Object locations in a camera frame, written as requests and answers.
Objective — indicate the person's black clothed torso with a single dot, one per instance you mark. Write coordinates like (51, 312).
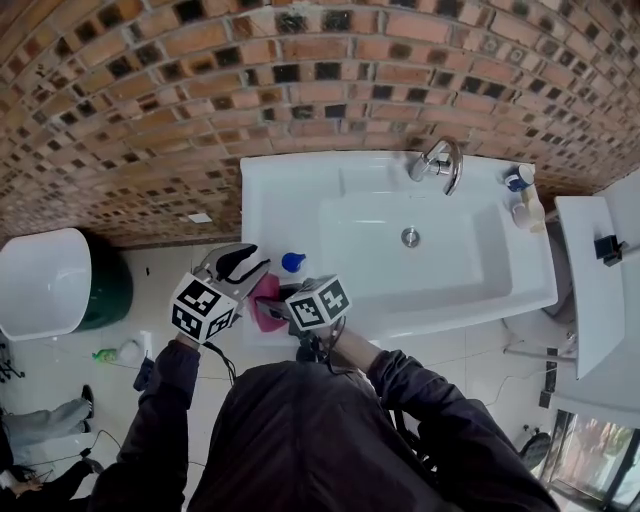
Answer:
(320, 450)

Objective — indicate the person's left forearm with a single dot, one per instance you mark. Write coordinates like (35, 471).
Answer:
(160, 400)

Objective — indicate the white power strip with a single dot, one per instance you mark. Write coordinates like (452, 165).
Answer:
(147, 342)

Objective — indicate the dark green round base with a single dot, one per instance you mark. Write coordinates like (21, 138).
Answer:
(110, 290)

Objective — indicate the pink cloth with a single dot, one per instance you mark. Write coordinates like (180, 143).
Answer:
(265, 292)

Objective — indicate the person's right forearm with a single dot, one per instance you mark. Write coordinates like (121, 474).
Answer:
(415, 395)

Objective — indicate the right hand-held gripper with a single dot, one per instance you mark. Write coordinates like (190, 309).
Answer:
(317, 305)

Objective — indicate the blue-capped white bottle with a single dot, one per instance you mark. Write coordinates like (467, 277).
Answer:
(293, 261)

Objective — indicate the metal sink drain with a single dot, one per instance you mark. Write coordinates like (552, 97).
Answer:
(410, 236)

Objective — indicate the black waist device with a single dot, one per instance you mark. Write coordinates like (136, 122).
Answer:
(415, 440)

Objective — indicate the chrome faucet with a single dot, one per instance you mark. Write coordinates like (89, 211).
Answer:
(437, 162)

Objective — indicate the white tub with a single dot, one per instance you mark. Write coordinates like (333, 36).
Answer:
(42, 285)

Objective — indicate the white ceramic sink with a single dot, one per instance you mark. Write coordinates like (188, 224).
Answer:
(450, 280)

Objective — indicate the window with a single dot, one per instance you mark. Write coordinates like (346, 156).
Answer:
(595, 460)

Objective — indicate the white wall plate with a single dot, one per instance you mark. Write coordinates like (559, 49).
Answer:
(199, 218)

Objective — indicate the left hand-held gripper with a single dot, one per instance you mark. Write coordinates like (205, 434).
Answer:
(202, 312)

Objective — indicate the green spray bottle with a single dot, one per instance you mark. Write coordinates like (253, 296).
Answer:
(104, 356)

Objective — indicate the blue and white mug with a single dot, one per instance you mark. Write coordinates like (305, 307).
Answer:
(519, 178)

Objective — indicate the small black box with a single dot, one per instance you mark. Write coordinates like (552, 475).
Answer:
(609, 250)

